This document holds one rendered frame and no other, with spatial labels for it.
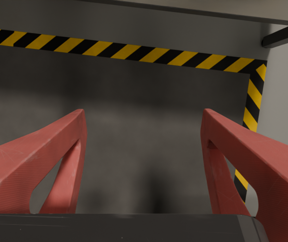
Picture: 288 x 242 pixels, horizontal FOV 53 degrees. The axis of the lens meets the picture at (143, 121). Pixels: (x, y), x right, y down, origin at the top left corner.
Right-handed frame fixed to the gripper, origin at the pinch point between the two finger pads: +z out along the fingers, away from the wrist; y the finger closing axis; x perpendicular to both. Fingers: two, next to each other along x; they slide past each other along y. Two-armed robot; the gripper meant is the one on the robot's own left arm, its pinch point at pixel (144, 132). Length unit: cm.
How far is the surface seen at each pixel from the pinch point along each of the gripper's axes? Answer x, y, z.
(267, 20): 15, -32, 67
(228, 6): 11, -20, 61
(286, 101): 54, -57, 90
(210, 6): 11, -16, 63
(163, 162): 76, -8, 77
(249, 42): 34, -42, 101
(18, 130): 65, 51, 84
